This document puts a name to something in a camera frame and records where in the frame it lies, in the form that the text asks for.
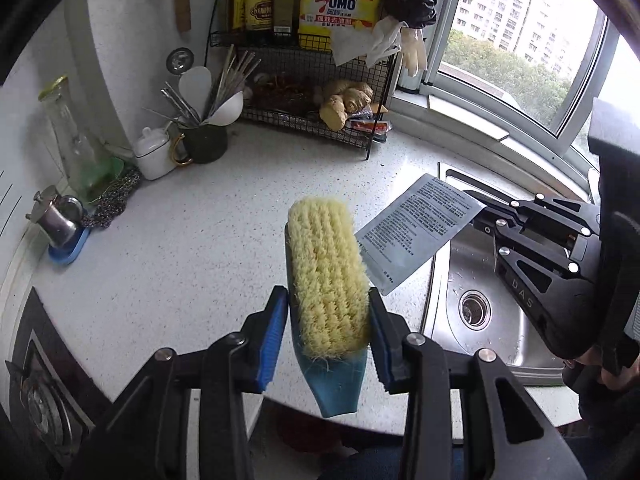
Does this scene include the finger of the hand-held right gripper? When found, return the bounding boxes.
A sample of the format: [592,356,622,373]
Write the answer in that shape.
[472,216,597,282]
[462,190,601,236]

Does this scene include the yellow bristle scrubbing brush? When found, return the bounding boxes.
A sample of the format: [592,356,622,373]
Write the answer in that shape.
[284,197,373,420]

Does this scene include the white plastic bag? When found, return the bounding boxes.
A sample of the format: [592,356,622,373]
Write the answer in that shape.
[331,17,403,67]

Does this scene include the yellow detergent bottle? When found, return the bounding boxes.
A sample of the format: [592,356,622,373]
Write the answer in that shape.
[299,0,390,52]

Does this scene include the steel teapot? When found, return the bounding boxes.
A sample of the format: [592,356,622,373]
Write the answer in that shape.
[26,185,86,250]

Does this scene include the bundle of chopsticks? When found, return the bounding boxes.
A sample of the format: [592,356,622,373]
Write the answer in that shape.
[207,45,262,121]

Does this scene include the black wire rack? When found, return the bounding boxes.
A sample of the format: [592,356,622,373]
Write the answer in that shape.
[204,0,401,161]

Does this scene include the white lidded jar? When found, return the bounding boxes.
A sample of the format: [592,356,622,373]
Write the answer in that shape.
[132,127,176,181]

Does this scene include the hanging metal sink strainer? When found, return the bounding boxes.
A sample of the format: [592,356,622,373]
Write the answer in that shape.
[166,46,195,73]

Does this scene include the tall glass bottle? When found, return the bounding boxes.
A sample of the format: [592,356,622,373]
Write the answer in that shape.
[39,75,108,201]

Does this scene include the steel sink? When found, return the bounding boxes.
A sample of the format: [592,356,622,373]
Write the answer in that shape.
[420,161,601,386]

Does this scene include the cream rubber gloves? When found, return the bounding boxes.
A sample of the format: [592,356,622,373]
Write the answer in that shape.
[400,27,428,78]

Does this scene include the person's right hand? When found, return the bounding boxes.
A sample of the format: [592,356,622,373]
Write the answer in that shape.
[577,344,626,378]

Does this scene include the metal cutlery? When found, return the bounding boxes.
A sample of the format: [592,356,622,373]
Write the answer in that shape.
[142,82,203,128]

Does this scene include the window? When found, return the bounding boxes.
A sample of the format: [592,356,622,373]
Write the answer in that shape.
[420,0,640,171]

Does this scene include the ginger root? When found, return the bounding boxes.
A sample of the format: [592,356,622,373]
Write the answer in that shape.
[319,80,375,132]

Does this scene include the sink drain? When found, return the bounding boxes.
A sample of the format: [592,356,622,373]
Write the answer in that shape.
[459,289,492,331]

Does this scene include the red plastic basin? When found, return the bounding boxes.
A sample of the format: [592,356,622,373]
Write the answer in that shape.
[275,410,331,453]

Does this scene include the grey printed packet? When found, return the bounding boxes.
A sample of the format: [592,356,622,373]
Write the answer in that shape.
[354,172,486,297]

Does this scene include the steel mesh scourer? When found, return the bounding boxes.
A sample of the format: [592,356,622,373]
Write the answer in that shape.
[80,167,142,231]

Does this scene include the blue dish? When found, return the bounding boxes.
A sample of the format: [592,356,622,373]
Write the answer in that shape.
[47,227,92,266]

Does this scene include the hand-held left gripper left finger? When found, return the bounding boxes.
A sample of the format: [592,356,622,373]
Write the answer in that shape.
[65,285,291,480]

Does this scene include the small seasoning sachets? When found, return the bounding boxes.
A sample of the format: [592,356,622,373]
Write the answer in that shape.
[347,102,392,143]

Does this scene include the gas stove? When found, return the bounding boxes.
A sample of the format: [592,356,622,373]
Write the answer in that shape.
[0,287,111,480]

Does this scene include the dried red chilies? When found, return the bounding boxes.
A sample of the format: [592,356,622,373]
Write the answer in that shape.
[250,72,321,116]

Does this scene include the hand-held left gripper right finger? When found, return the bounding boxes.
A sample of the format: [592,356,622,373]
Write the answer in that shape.
[368,286,588,480]

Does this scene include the white spoon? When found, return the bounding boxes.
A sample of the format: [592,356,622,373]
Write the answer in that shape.
[177,66,213,121]
[205,91,245,127]

